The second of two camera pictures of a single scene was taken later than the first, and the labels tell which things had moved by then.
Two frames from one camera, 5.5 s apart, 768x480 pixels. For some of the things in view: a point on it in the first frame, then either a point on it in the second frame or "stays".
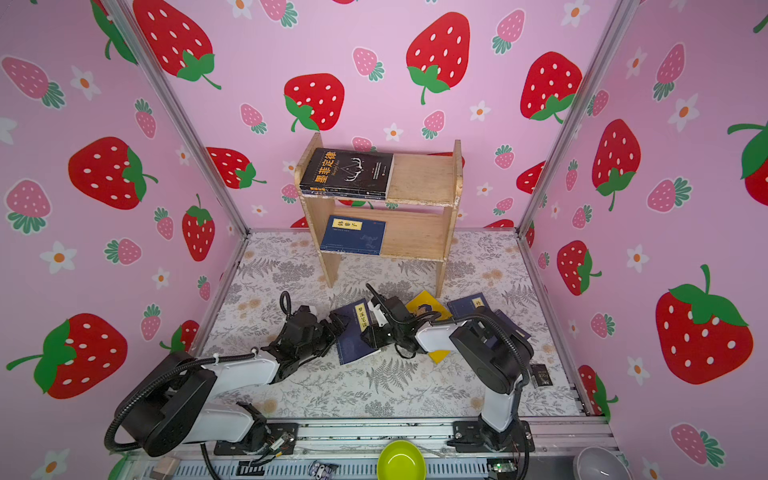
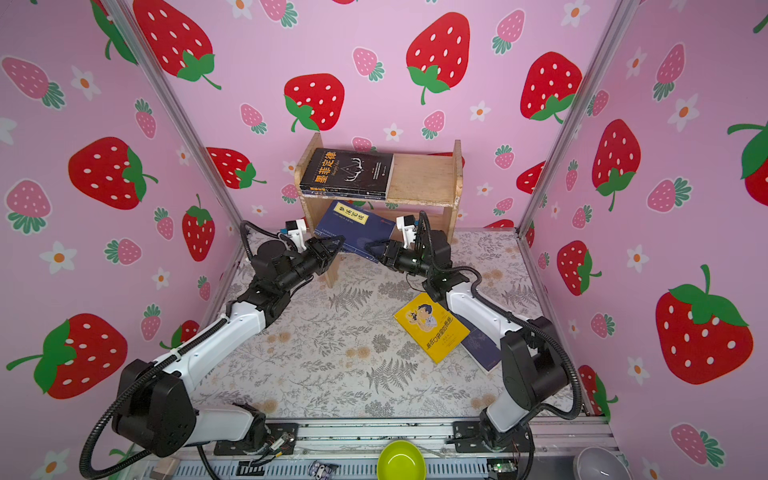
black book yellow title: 354,170 stays
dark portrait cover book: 354,194 stays
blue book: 351,345 to 357,226
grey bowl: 597,463 stays
